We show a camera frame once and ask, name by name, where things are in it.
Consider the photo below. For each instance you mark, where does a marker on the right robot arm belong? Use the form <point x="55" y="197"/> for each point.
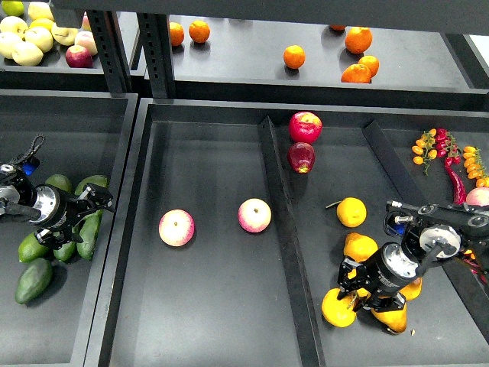
<point x="430" y="236"/>

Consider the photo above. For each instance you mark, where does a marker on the black left tray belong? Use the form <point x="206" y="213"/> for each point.
<point x="85" y="133"/>

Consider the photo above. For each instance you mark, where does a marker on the orange on shelf left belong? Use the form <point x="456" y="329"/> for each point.
<point x="177" y="34"/>

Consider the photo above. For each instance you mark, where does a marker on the black tray divider left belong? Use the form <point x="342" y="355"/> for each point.
<point x="301" y="299"/>

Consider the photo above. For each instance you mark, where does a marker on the bright red apple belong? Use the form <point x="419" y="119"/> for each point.
<point x="305" y="127"/>

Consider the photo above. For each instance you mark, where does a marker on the pale yellow apple front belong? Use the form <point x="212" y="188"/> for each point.
<point x="27" y="54"/>

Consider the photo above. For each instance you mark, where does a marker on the yellow pear with stem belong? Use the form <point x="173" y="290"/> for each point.
<point x="339" y="313"/>

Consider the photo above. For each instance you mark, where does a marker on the black tray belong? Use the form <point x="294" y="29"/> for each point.
<point x="221" y="299"/>
<point x="85" y="133"/>

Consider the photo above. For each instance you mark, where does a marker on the pale apple with stem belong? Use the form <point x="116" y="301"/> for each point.
<point x="64" y="36"/>

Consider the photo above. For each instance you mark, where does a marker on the yellow pear brown tip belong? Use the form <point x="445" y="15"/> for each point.
<point x="412" y="290"/>

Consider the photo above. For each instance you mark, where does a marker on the pink apple left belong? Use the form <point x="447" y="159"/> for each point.
<point x="176" y="227"/>

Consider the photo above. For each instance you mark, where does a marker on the round yellow pear top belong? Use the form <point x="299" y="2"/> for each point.
<point x="351" y="211"/>

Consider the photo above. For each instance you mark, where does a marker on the green avocado far left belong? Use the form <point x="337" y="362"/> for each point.
<point x="30" y="249"/>

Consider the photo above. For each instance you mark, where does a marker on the pink peach right edge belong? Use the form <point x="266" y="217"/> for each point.
<point x="479" y="196"/>

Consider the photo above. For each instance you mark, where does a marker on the orange tomato bunch right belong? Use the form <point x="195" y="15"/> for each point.
<point x="474" y="166"/>

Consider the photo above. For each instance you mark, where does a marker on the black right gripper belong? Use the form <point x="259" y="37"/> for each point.
<point x="381" y="277"/>

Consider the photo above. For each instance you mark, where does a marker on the mixed tomato bunch lower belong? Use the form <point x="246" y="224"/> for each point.
<point x="469" y="258"/>

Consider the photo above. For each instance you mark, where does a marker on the green avocado upper right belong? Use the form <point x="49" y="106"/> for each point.
<point x="99" y="180"/>

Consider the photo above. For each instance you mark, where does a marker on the black shelf post left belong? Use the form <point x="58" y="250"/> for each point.
<point x="111" y="51"/>

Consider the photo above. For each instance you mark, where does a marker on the pale yellow apple centre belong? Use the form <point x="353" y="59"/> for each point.
<point x="40" y="37"/>

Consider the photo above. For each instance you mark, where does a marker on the red apple on shelf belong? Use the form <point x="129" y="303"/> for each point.
<point x="78" y="57"/>

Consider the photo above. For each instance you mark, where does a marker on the orange cherry tomato bunch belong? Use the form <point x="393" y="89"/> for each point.
<point x="424" y="150"/>

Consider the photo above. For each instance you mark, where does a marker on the pink apple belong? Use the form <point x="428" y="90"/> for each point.
<point x="254" y="215"/>
<point x="176" y="227"/>

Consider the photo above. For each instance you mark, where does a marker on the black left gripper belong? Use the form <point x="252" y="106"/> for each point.
<point x="68" y="210"/>

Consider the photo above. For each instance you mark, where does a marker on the dark green avocado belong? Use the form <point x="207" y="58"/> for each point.
<point x="34" y="280"/>

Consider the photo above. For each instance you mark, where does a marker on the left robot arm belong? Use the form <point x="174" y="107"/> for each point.
<point x="21" y="201"/>

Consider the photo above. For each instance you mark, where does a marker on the black tray divider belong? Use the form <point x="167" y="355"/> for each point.
<point x="301" y="299"/>
<point x="472" y="292"/>

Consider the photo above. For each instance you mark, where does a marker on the dark red apple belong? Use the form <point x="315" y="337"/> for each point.
<point x="301" y="157"/>

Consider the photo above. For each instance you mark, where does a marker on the black shelf post right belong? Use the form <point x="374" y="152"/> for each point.
<point x="154" y="30"/>

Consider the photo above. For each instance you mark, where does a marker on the red cherry tomato bunch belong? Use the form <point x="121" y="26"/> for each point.
<point x="447" y="147"/>

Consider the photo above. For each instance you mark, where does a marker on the black tray divider right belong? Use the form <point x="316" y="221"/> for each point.
<point x="472" y="292"/>

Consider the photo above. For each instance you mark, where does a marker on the black centre tray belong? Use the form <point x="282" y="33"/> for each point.
<point x="221" y="299"/>

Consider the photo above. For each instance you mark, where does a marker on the pale yellow apple left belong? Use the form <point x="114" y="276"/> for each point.
<point x="8" y="40"/>

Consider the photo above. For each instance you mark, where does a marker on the green avocado lower right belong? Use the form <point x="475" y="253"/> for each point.
<point x="89" y="234"/>

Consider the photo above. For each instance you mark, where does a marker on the pink peach on shelf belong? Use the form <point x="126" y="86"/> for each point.
<point x="86" y="40"/>

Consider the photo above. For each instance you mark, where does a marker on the green avocado upper left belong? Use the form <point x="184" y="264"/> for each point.
<point x="60" y="181"/>

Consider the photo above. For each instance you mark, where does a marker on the black shelf post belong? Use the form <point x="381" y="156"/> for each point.
<point x="111" y="51"/>
<point x="154" y="30"/>

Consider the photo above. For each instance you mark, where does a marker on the pink apple right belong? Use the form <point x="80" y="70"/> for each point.
<point x="254" y="215"/>

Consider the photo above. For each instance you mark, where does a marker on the yellow pear bottom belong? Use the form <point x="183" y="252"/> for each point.
<point x="395" y="321"/>

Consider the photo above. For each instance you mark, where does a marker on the red chili pepper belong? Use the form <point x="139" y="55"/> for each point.
<point x="458" y="188"/>

